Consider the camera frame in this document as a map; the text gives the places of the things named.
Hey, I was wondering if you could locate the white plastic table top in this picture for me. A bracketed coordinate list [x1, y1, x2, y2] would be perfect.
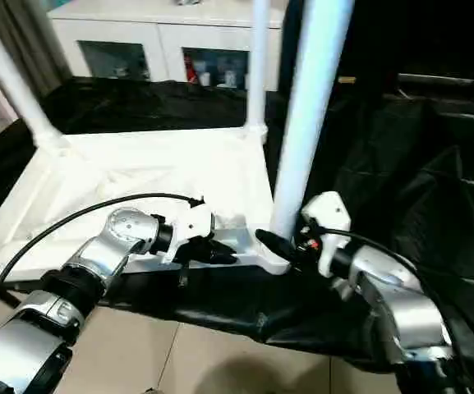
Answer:
[0, 126, 292, 296]

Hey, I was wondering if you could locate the white plastic table leg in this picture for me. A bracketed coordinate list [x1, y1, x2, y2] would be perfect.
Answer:
[270, 0, 356, 240]
[0, 0, 72, 153]
[243, 0, 271, 137]

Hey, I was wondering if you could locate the black mat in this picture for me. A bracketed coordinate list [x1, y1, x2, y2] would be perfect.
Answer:
[0, 76, 474, 378]

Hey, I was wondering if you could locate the small red item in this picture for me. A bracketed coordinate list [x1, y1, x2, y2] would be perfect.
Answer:
[183, 55, 199, 86]

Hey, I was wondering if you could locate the black work table leg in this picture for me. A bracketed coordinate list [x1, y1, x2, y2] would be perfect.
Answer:
[0, 286, 23, 308]

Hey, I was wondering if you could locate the long black bar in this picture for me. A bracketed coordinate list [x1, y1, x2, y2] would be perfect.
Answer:
[398, 72, 474, 87]

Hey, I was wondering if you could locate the white cabinet with glass doors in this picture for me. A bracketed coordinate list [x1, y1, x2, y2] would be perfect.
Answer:
[46, 0, 286, 92]

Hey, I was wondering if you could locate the grey curtain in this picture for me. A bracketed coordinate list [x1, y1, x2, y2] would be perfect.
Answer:
[0, 0, 74, 100]

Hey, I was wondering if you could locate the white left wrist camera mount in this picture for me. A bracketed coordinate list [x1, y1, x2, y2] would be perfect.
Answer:
[159, 202, 216, 264]

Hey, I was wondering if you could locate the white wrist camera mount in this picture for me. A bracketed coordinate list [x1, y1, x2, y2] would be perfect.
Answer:
[299, 190, 352, 277]
[159, 202, 216, 264]

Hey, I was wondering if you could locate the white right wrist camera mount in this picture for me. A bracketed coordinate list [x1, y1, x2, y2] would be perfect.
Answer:
[299, 190, 352, 277]

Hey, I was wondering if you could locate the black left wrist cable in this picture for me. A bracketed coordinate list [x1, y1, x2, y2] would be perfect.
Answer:
[0, 191, 205, 342]

